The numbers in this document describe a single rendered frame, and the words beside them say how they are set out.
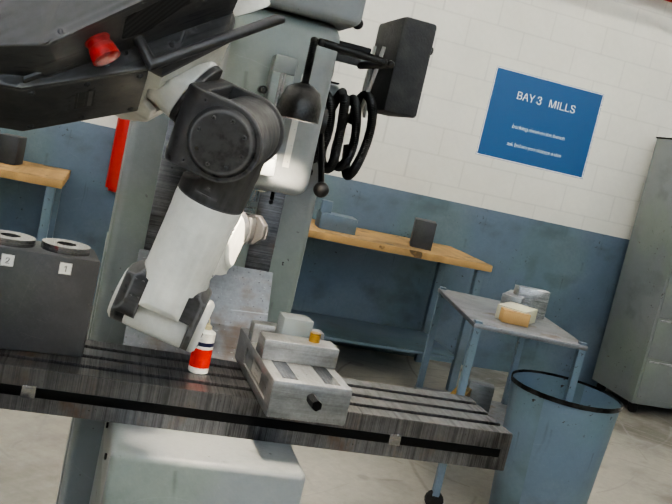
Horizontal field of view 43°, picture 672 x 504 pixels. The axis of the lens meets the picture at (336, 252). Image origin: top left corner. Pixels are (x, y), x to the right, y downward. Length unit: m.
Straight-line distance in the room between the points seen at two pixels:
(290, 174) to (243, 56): 0.22
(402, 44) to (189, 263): 0.96
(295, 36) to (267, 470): 0.77
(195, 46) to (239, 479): 0.79
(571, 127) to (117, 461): 5.54
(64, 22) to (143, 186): 1.09
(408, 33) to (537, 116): 4.65
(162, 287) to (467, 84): 5.30
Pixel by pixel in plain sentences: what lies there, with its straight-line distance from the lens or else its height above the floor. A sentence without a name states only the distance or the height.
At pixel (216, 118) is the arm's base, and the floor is 1.42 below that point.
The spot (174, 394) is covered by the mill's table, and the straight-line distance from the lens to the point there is 1.59.
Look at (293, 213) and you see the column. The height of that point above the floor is 1.24.
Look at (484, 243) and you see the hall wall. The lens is 6.43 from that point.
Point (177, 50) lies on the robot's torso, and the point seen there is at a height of 1.48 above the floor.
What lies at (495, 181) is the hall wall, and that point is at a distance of 6.41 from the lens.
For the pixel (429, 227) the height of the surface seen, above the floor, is 1.03.
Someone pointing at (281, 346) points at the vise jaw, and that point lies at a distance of 1.62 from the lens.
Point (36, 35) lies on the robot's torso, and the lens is 0.94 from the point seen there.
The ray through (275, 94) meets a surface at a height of 1.48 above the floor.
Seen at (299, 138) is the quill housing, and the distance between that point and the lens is 1.56.
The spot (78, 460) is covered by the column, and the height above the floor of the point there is 0.56.
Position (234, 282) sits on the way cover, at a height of 1.05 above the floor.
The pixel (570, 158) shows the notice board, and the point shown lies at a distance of 6.67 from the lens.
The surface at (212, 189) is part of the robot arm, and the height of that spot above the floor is 1.33.
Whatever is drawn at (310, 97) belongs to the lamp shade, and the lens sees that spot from 1.41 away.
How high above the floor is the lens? 1.42
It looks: 7 degrees down
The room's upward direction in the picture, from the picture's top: 13 degrees clockwise
